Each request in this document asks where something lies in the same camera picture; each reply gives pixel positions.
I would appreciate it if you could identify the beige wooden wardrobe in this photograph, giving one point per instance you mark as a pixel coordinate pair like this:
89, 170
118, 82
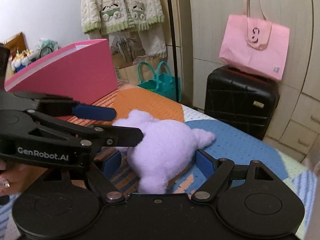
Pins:
294, 127

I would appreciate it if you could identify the cream knitted cardigan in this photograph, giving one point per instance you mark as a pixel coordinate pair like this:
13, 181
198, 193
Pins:
142, 16

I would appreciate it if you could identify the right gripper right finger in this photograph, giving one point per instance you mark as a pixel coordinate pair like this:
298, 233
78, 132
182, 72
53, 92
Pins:
217, 173

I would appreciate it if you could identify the brown paper bag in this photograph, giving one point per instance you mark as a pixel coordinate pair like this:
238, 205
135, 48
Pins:
130, 73

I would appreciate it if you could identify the pink tote bag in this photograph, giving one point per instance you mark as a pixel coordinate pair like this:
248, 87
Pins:
255, 45

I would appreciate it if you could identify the lilac plush toy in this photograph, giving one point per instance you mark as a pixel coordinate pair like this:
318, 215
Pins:
167, 148

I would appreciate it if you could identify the pink cardboard box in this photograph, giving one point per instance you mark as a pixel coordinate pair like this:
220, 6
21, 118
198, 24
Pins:
83, 71

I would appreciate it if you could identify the person's left hand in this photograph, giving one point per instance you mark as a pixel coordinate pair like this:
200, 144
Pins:
16, 178

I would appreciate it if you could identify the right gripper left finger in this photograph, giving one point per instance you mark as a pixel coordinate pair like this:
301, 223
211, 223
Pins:
99, 177

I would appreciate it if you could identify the black suitcase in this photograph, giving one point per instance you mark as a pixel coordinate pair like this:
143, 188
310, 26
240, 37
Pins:
244, 101

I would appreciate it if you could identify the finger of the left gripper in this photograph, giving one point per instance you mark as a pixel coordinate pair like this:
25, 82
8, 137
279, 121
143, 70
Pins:
58, 106
116, 136

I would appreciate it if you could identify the teal felt bag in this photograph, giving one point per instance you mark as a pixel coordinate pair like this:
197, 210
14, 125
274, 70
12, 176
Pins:
162, 83

